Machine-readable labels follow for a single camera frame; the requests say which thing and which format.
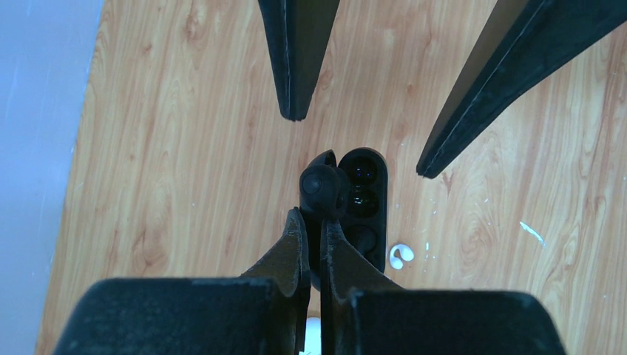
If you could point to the white earbud left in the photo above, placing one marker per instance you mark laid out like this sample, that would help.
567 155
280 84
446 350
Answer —
399 255

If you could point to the black earbud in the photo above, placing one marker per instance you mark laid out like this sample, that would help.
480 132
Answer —
323 192

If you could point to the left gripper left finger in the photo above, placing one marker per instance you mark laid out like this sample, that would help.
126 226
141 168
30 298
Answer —
262 311

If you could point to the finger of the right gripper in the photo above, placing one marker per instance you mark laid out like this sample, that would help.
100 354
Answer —
522 43
297 34

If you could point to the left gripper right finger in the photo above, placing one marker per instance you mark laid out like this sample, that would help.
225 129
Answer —
365 312

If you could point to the black charging case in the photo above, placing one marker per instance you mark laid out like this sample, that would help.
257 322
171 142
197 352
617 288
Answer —
365 222

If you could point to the white charging case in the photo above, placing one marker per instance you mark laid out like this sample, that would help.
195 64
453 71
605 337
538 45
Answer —
313 339

